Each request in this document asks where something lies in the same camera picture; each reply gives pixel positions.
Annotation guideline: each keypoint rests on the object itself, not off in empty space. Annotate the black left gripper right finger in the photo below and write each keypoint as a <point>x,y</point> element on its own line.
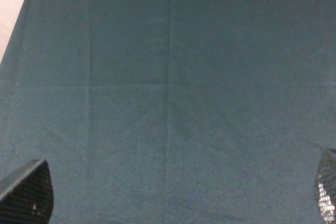
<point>324,186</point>

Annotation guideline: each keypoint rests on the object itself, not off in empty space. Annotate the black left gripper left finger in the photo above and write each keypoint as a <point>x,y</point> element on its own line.
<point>27,194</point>

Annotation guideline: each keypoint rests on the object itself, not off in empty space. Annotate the dark green tablecloth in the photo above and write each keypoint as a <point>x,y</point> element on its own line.
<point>172,111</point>

